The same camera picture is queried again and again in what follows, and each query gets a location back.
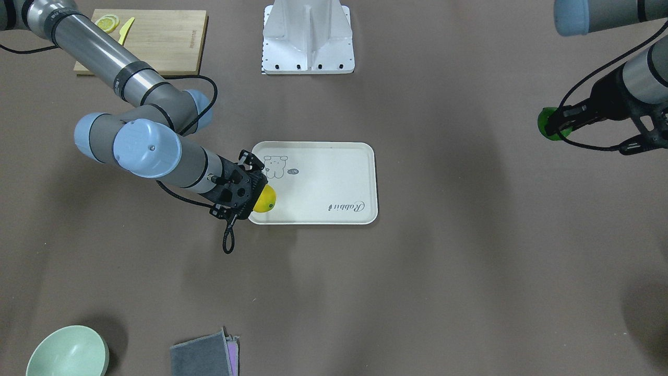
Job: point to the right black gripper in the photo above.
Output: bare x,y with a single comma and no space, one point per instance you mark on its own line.
245,159

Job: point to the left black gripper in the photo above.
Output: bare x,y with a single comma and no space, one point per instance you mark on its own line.
605,99

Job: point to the green lime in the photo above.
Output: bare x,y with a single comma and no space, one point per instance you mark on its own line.
545,126

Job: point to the yellow lemon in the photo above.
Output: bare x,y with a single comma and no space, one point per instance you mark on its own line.
266,201

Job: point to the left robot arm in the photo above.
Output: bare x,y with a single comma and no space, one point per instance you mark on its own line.
636,83

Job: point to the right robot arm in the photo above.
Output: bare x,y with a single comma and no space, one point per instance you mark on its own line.
150,140

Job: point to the white rabbit tray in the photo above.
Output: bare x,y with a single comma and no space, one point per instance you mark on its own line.
319,183

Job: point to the wooden cutting board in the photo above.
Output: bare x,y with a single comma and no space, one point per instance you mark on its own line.
171,41

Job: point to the yellow plastic knife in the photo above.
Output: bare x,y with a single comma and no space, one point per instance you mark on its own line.
124,30

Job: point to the purple cloth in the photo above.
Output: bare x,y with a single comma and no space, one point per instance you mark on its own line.
233,350

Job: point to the lemon slice upper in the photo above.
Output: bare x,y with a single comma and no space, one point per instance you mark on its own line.
108,22

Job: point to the grey folded cloth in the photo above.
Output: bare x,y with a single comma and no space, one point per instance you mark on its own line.
207,355

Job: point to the mint green bowl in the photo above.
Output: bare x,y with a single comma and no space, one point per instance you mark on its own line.
71,350

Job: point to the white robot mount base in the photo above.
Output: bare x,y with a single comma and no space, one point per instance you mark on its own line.
307,38

